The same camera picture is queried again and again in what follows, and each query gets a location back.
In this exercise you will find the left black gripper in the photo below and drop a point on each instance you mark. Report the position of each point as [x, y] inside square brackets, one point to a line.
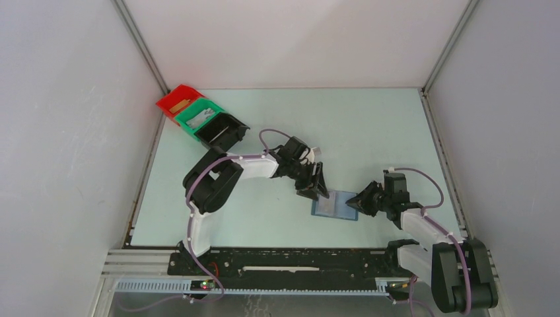
[315, 183]

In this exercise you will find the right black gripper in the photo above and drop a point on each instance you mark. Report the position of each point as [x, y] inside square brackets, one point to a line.
[362, 200]

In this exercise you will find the blue card holder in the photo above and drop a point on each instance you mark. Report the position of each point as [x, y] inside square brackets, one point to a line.
[342, 211]

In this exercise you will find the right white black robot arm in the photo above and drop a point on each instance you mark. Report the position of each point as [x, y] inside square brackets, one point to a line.
[457, 269]

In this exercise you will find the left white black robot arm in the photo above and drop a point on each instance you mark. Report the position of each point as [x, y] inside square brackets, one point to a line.
[211, 181]

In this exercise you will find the grey card in green bin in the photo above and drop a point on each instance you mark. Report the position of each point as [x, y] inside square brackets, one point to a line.
[200, 118]

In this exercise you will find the orange card in red bin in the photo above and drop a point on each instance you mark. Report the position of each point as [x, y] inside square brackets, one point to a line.
[180, 105]

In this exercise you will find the black plastic bin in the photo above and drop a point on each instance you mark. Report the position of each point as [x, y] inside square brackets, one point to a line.
[223, 131]

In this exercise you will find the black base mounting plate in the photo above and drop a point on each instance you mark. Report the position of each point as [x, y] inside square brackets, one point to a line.
[316, 269]

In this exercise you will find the green plastic bin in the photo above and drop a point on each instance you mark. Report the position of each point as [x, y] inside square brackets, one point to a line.
[193, 110]

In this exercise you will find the grey slotted cable duct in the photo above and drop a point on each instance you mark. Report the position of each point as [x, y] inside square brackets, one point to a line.
[174, 286]

